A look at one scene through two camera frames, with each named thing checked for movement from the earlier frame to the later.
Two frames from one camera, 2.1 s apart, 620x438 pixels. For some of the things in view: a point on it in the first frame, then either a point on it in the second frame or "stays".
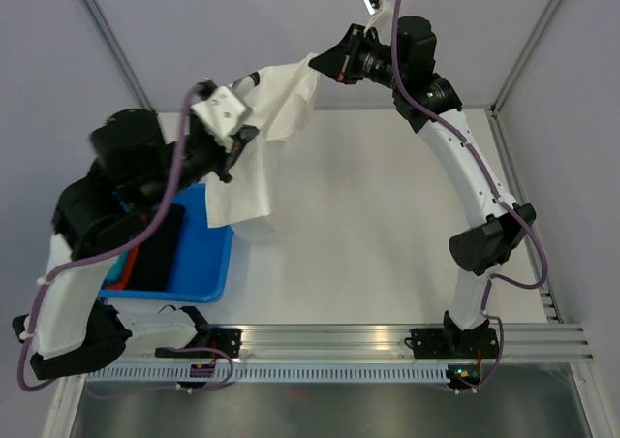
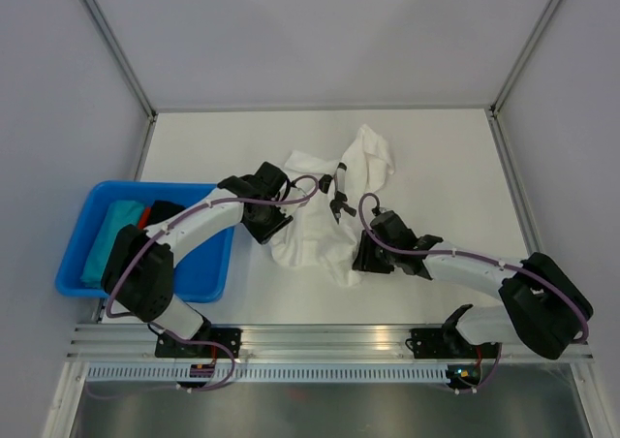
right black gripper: x=338 y=62 → x=364 y=260
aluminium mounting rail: x=394 y=341 stays
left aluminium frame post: x=111 y=38 stays
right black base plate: x=443 y=343 stays
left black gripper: x=238 y=142 → x=263 y=234
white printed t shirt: x=277 y=96 → x=314 y=238
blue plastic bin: x=201 y=263 stays
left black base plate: x=228 y=340 stays
